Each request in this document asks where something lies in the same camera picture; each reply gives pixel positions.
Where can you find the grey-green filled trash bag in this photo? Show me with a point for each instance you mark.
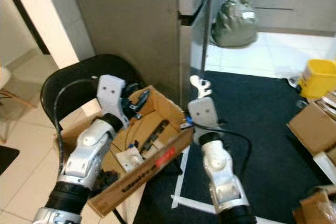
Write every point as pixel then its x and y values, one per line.
pixel 235 20

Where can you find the black floor mat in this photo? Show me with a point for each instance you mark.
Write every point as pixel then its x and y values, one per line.
pixel 8 160

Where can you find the small black trash item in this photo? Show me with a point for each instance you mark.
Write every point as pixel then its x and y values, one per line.
pixel 107 178

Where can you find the grey cabinet side panel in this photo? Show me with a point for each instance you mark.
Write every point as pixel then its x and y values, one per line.
pixel 131 19

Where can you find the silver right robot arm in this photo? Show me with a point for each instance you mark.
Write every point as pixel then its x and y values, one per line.
pixel 223 177

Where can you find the grey drawer cabinet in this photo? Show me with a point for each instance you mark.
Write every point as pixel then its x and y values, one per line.
pixel 294 1

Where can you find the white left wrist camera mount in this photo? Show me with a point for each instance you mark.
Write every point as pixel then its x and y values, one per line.
pixel 112 94

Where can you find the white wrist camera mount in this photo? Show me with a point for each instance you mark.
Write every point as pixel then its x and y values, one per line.
pixel 112 94
pixel 205 114

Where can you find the long black trash item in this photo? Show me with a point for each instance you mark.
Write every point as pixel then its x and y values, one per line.
pixel 155 135

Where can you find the white square trash item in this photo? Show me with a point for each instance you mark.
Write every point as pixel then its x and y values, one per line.
pixel 130 160

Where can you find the printed open cardboard box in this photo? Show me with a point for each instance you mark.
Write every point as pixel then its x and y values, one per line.
pixel 168 158

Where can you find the yellow plastic bucket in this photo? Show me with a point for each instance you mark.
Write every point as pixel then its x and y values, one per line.
pixel 317 77

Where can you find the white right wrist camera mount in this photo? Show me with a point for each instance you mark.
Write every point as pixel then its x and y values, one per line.
pixel 205 114

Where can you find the dark blue carpet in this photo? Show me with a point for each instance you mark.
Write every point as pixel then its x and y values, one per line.
pixel 257 108

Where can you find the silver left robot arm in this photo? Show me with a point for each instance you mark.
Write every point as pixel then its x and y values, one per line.
pixel 89 156

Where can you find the black folding chair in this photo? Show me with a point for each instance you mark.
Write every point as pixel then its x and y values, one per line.
pixel 71 80

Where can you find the white trash piece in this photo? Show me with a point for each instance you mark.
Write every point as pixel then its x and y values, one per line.
pixel 202 87

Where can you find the plain brown cardboard box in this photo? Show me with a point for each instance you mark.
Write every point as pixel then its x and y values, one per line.
pixel 315 129
pixel 317 205

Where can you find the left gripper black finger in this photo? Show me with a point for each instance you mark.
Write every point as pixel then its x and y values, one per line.
pixel 142 99

